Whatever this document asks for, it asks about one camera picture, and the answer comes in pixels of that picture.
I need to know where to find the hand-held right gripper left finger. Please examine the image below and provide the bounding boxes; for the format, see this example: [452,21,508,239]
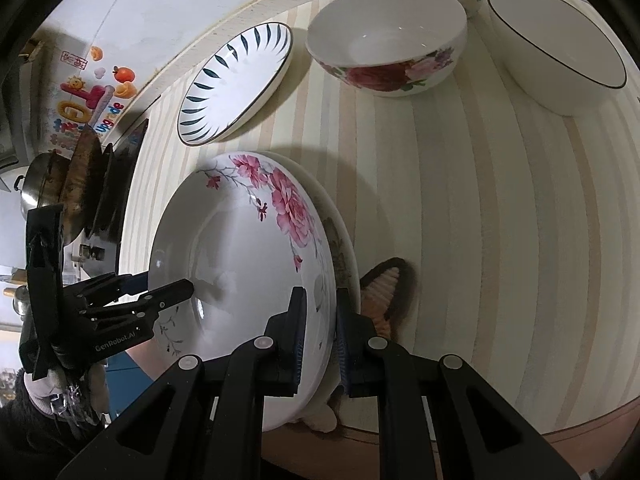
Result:
[57,287,307,480]

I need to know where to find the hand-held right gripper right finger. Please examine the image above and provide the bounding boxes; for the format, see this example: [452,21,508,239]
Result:
[336,287,586,480]

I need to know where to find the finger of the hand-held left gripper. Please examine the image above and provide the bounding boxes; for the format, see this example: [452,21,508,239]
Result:
[82,280,195,327]
[64,270,151,307]

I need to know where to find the pink floral white plate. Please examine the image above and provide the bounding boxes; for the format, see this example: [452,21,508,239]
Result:
[148,151,337,433]

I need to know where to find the blue leaf pattern plate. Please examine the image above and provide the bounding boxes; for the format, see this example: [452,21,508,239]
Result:
[176,22,294,148]

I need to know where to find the red rose white bowl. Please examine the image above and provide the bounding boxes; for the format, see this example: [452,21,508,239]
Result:
[305,0,469,98]

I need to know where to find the black rimmed white bowl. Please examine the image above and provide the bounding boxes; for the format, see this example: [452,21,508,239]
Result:
[487,0,628,117]

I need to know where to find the person's left hand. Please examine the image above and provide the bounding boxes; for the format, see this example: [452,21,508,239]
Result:
[22,360,110,427]

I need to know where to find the blue kitchen cabinet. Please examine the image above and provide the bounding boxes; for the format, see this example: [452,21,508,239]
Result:
[100,352,153,386]

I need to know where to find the black glass gas stove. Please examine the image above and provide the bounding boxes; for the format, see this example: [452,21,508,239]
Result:
[75,117,151,262]

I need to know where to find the dark metal wok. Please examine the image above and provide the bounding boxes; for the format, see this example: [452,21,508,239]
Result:
[59,127,108,242]

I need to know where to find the stainless steel pot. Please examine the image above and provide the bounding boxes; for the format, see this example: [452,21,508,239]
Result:
[14,152,71,221]

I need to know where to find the striped cat print tablecloth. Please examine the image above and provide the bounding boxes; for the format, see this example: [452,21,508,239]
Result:
[117,0,640,442]

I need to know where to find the colourful wall stickers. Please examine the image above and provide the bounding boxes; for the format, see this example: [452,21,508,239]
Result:
[47,45,138,157]

